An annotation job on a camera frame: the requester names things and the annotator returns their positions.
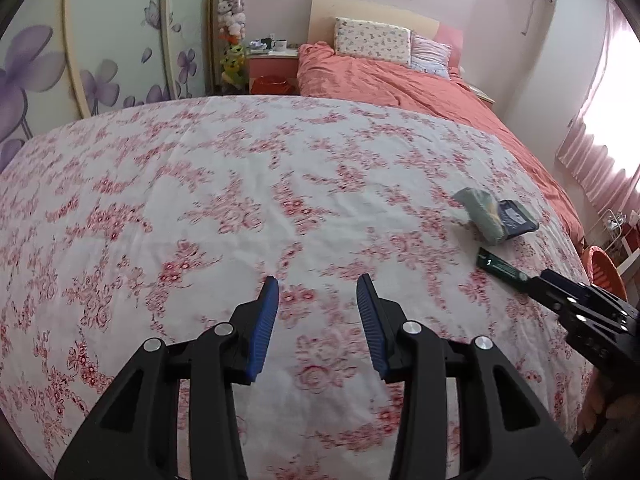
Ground dark blue packet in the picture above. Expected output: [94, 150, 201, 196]
[497, 200, 541, 237]

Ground pink bedside table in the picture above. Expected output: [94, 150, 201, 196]
[247, 50, 301, 96]

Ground white wire rack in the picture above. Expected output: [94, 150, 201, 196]
[597, 208, 626, 251]

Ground yellow green plush toy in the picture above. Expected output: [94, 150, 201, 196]
[220, 42, 248, 93]

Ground pale green packet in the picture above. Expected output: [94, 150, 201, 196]
[452, 187, 506, 246]

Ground cream pink headboard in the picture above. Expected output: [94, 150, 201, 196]
[310, 0, 465, 68]

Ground wardrobe with purple flowers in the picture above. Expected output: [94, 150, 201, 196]
[0, 0, 216, 171]

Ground pale bedside table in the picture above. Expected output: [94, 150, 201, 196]
[467, 85, 497, 106]

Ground dark green striped wrapper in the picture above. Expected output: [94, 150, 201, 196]
[475, 247, 532, 287]

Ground person's right forearm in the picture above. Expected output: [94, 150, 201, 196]
[580, 375, 640, 441]

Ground floral white pillow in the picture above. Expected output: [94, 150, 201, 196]
[333, 17, 412, 67]

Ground white pipe cover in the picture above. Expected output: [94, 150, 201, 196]
[522, 0, 557, 36]

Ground striped pillow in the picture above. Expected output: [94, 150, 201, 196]
[410, 35, 452, 78]

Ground red plastic laundry basket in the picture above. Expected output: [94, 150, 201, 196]
[582, 246, 628, 306]

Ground bed with salmon duvet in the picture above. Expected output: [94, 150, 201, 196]
[296, 42, 586, 256]

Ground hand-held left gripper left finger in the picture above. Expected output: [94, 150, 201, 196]
[54, 275, 280, 480]

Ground red floral tablecloth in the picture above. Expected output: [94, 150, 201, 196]
[0, 95, 596, 480]

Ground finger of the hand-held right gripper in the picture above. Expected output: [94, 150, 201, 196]
[520, 268, 591, 318]

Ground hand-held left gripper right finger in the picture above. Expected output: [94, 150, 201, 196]
[355, 273, 583, 480]

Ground clear tube of plush toys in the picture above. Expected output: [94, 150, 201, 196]
[216, 0, 250, 43]

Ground pink curtains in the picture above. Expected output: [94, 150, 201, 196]
[555, 0, 640, 206]

